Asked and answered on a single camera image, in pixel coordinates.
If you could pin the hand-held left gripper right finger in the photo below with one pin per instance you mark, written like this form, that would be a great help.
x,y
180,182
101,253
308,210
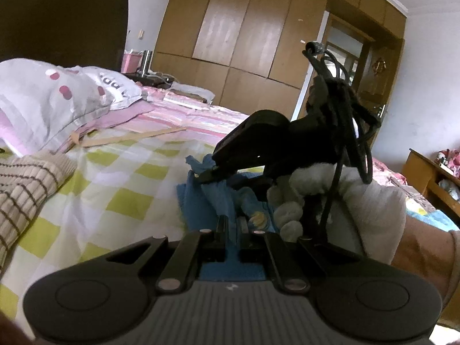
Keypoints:
x,y
244,237

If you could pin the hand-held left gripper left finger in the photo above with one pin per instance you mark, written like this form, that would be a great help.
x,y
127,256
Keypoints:
x,y
222,233

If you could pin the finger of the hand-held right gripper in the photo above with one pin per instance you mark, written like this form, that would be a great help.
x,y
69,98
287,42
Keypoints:
x,y
208,175

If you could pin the blue knitted sweater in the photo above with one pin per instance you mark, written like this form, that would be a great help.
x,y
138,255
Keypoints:
x,y
201,205

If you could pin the person's right forearm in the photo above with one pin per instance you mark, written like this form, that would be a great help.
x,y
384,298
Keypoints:
x,y
427,255

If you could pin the beige clothes hanger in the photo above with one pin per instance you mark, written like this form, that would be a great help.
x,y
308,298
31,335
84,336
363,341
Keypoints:
x,y
118,137

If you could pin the person's right hand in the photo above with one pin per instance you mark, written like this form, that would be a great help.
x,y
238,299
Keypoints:
x,y
366,208

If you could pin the green checked quilt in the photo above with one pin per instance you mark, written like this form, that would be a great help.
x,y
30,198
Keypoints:
x,y
125,190

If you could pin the wooden wardrobe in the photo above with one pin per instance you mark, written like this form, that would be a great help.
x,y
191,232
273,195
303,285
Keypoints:
x,y
258,28

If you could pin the dark nightstand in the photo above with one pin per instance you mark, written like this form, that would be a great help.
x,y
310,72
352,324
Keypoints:
x,y
149,78

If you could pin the brown wooden door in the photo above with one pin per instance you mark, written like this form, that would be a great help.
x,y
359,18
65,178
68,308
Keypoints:
x,y
373,82

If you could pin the pink container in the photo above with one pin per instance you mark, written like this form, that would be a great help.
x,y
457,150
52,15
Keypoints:
x,y
131,63

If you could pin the wooden side table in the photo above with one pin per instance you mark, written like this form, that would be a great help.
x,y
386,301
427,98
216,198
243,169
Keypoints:
x,y
427,176

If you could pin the grey pillow with pink dots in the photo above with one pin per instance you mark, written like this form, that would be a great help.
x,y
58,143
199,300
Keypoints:
x,y
43,104

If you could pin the beige striped garment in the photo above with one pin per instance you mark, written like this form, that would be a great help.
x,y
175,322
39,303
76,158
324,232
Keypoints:
x,y
25,190

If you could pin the dark wooden headboard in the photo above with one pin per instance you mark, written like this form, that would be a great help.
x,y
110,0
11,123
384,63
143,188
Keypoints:
x,y
61,18

